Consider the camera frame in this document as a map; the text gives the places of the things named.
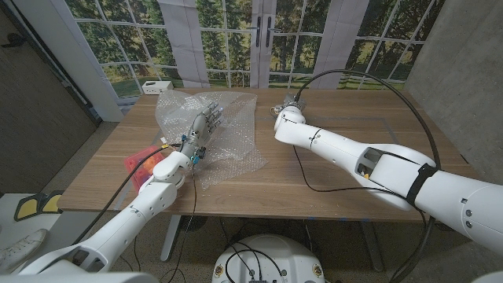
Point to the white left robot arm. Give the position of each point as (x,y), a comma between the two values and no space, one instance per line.
(133,216)

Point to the small white box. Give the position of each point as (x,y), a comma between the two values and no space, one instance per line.
(157,87)

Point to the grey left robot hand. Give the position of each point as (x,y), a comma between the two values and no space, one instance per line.
(200,127)

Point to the white shoe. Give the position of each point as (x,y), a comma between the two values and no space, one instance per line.
(19,251)

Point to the yellow black foot pedal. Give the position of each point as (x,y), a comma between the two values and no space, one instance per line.
(53,202)
(28,208)

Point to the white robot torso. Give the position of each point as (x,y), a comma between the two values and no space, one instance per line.
(271,251)

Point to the red plastic package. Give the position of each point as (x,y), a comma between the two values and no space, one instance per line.
(135,165)

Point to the white table leg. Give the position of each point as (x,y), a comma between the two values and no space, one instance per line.
(171,237)
(372,247)

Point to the clear bubble wrap sheet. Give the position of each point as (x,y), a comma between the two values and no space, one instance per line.
(236,145)

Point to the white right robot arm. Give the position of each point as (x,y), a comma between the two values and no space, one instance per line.
(393,165)

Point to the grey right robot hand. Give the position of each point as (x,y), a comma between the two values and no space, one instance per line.
(292,101)

